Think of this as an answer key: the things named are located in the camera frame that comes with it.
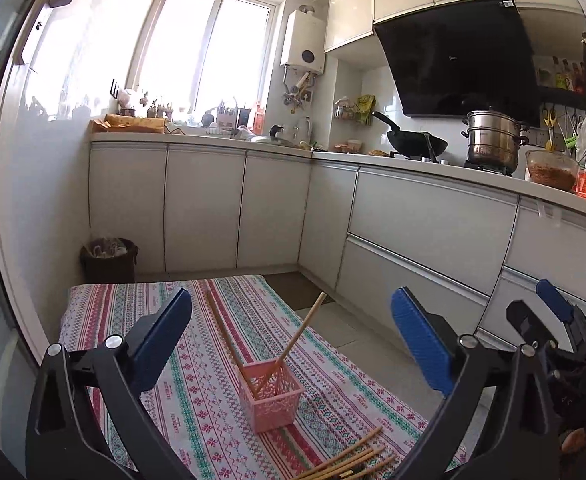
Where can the white base cabinets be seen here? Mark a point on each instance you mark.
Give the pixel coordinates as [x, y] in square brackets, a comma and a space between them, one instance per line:
[423, 220]

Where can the gas stove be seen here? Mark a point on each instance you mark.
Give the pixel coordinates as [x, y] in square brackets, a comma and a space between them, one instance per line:
[473, 165]

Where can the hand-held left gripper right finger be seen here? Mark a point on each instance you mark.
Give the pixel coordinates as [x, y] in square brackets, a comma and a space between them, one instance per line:
[418, 340]

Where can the green hanging utensil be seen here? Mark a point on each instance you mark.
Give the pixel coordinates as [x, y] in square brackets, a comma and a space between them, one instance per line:
[570, 137]

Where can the plate of food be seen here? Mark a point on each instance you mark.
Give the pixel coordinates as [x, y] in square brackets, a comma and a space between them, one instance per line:
[348, 147]

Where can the black wall hook rack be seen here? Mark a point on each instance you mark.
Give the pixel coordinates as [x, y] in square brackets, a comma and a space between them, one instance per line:
[115, 90]

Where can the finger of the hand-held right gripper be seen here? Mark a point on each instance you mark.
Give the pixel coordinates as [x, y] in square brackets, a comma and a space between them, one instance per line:
[533, 322]
[553, 300]

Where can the brown cardboard box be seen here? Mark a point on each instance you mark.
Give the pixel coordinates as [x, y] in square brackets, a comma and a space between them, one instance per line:
[133, 122]

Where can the dark trash bin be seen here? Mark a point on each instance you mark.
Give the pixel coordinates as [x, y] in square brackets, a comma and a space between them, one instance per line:
[108, 265]

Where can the striped patterned tablecloth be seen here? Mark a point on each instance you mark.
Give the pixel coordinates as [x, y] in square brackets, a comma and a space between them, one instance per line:
[213, 410]

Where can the white gas water heater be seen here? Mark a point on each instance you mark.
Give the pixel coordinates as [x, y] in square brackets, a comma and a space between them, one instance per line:
[300, 40]

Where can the row of small ornaments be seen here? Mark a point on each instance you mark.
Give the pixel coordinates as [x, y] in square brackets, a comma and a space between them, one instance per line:
[148, 107]

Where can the yellow scissors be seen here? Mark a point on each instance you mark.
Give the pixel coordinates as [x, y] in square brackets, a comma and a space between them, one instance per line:
[549, 120]

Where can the row of sauce bottles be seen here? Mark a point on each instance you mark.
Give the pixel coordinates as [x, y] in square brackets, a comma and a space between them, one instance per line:
[563, 77]

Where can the steel steamer pot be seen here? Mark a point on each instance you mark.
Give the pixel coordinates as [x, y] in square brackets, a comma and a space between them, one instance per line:
[490, 142]

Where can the white kettle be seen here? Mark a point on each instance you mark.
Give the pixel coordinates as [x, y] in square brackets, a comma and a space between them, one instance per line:
[303, 130]

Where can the yellow-green bag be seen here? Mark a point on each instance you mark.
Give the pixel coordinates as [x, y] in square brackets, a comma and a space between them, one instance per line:
[365, 110]

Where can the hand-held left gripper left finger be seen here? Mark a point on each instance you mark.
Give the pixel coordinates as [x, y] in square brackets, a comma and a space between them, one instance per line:
[165, 340]

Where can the white utensil holder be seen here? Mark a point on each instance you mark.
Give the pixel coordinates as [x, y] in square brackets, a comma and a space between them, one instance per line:
[227, 120]

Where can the person's right hand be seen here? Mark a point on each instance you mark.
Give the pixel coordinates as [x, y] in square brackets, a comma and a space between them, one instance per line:
[575, 441]

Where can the pink plastic basket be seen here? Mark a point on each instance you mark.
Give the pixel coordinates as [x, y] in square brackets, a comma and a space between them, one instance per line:
[273, 410]

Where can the black wall shelf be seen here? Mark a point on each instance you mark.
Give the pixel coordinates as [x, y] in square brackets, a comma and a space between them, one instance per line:
[568, 97]

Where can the black range hood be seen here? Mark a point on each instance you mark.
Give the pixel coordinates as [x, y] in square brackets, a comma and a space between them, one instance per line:
[453, 60]

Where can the orange bottle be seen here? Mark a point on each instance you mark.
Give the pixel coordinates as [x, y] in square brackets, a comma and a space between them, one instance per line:
[259, 120]

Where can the water heater pipes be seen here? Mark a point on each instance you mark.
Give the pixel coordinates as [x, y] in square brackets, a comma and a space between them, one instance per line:
[298, 87]

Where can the black wok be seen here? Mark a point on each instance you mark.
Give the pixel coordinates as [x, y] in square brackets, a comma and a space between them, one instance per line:
[415, 144]

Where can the glass bowl of food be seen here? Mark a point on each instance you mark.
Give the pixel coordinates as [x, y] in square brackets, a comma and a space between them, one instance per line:
[550, 172]

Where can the kitchen window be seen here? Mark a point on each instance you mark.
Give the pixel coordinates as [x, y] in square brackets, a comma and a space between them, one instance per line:
[193, 50]

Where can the small black appliance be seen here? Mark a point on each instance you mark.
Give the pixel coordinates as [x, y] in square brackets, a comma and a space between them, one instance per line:
[277, 132]

